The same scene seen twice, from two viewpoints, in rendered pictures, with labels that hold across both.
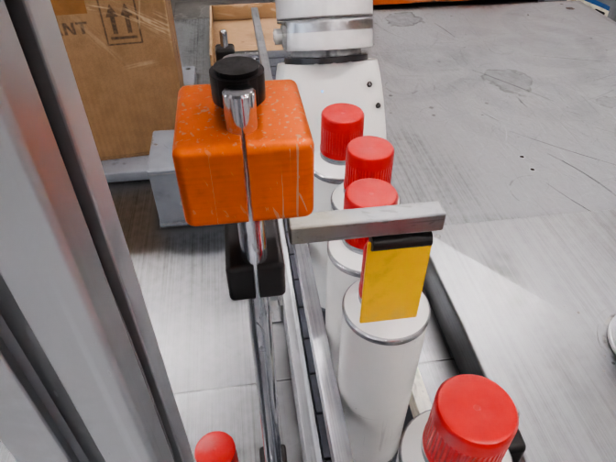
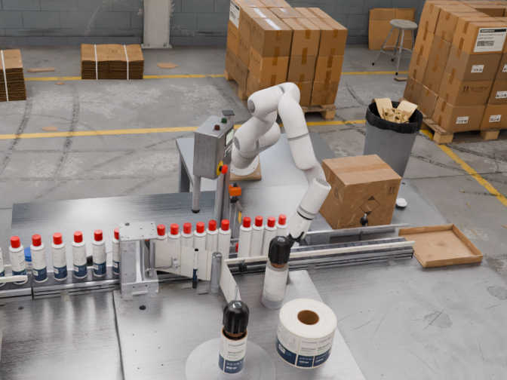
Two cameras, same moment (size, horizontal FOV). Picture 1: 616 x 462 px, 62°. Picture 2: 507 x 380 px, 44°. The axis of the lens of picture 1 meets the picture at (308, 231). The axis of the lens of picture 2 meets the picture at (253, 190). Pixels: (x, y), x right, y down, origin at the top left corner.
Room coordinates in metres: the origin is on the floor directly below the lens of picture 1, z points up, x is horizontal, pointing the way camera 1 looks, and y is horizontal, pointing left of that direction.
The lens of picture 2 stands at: (-0.18, -2.15, 2.50)
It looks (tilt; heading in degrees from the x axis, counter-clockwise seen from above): 31 degrees down; 79
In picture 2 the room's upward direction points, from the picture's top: 6 degrees clockwise
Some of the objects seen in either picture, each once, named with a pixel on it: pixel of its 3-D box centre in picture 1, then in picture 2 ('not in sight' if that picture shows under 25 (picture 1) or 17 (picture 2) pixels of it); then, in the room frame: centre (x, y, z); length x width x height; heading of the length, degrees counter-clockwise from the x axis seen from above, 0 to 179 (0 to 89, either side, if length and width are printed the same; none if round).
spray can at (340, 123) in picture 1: (337, 216); (280, 236); (0.35, -0.03, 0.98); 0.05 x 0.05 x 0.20
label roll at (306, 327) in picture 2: not in sight; (305, 332); (0.36, -0.57, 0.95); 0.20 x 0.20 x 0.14
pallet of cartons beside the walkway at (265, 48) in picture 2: not in sight; (281, 56); (1.08, 3.83, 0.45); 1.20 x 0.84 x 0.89; 100
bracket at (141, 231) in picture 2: not in sight; (137, 231); (-0.24, -0.21, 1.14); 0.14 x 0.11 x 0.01; 8
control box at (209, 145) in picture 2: not in sight; (213, 147); (0.05, 0.01, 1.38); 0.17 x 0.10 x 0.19; 63
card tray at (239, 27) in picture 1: (269, 33); (439, 244); (1.16, 0.09, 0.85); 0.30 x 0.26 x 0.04; 8
